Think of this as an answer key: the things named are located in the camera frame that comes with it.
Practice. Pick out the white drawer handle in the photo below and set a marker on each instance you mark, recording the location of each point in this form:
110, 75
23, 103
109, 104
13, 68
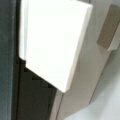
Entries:
51, 36

